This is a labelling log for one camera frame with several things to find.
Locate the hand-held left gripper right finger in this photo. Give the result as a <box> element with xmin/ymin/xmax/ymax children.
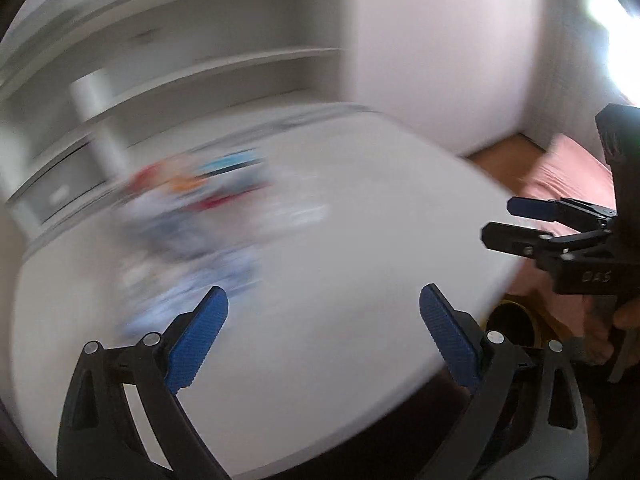
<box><xmin>419</xmin><ymin>283</ymin><xmax>589</xmax><ymax>480</ymax></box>

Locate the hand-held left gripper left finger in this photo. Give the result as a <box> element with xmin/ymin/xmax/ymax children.
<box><xmin>56</xmin><ymin>285</ymin><xmax>231</xmax><ymax>480</ymax></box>

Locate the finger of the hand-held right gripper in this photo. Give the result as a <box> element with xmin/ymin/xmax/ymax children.
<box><xmin>481</xmin><ymin>222</ymin><xmax>615</xmax><ymax>267</ymax></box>
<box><xmin>506</xmin><ymin>197</ymin><xmax>619</xmax><ymax>224</ymax></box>

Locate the yellow waste bin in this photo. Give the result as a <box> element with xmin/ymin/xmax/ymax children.
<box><xmin>481</xmin><ymin>298</ymin><xmax>544</xmax><ymax>352</ymax></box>

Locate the pile of colourful wrappers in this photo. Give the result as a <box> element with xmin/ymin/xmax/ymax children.
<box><xmin>117</xmin><ymin>147</ymin><xmax>328</xmax><ymax>341</ymax></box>

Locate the person's right hand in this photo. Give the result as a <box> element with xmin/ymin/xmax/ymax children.
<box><xmin>612</xmin><ymin>296</ymin><xmax>640</xmax><ymax>334</ymax></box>

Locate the pink bedding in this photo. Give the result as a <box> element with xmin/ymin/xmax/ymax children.
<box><xmin>500</xmin><ymin>132</ymin><xmax>623</xmax><ymax>353</ymax></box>

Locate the white drawer with round knob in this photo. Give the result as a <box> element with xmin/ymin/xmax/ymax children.
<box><xmin>7</xmin><ymin>142</ymin><xmax>113</xmax><ymax>228</ymax></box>

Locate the white shelf unit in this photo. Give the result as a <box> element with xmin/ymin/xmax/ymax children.
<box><xmin>0</xmin><ymin>0</ymin><xmax>357</xmax><ymax>242</ymax></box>

